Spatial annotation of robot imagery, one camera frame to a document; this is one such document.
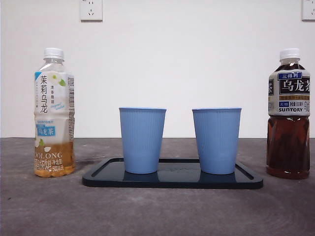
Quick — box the dark oolong tea bottle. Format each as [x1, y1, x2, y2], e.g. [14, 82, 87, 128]
[265, 48, 311, 180]

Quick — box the dark rectangular tray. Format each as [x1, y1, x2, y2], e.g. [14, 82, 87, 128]
[82, 157, 264, 190]

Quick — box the blue ribbed cup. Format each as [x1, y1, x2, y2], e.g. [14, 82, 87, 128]
[191, 107, 242, 175]
[118, 107, 167, 175]

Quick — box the jasmine oolong tea bottle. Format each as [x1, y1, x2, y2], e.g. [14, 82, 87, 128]
[33, 47, 76, 177]

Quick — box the white wall socket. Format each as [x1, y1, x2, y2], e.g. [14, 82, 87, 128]
[79, 0, 103, 22]
[301, 0, 315, 21]

